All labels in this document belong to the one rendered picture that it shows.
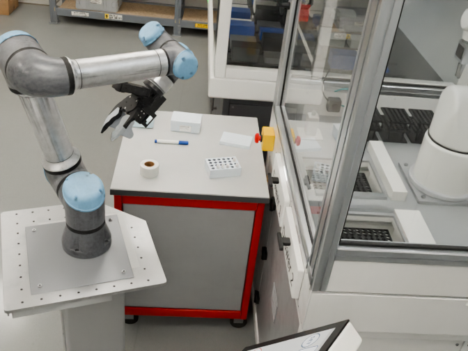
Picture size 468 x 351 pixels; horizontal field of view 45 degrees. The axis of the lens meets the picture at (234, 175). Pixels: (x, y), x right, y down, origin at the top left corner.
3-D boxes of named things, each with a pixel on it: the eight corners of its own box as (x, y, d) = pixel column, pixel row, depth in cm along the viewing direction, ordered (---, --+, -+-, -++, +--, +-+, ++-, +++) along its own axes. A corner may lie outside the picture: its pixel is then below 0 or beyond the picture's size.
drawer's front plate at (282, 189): (279, 228, 183) (284, 200, 177) (271, 177, 207) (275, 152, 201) (285, 228, 183) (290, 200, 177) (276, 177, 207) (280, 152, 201)
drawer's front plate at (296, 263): (292, 299, 157) (298, 270, 151) (280, 232, 181) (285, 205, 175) (297, 299, 157) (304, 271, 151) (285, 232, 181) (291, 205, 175)
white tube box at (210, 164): (209, 178, 213) (209, 170, 210) (204, 166, 219) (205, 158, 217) (240, 176, 216) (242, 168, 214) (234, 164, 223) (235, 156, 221)
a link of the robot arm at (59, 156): (64, 212, 172) (-2, 58, 134) (47, 184, 181) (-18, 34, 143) (100, 195, 176) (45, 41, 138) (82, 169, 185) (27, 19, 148)
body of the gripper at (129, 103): (145, 130, 171) (170, 100, 172) (127, 113, 165) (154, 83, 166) (132, 121, 176) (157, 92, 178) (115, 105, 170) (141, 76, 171)
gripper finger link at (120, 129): (127, 150, 167) (142, 125, 170) (114, 140, 163) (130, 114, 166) (120, 149, 169) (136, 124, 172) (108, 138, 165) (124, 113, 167)
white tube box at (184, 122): (170, 131, 240) (170, 120, 237) (173, 121, 247) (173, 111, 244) (199, 134, 240) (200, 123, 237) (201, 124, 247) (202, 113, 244)
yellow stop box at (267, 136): (260, 150, 218) (262, 134, 214) (258, 141, 224) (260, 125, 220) (272, 152, 218) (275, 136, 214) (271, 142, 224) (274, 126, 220)
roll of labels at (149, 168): (159, 177, 210) (159, 168, 208) (141, 178, 208) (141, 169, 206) (157, 167, 215) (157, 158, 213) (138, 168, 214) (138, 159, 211)
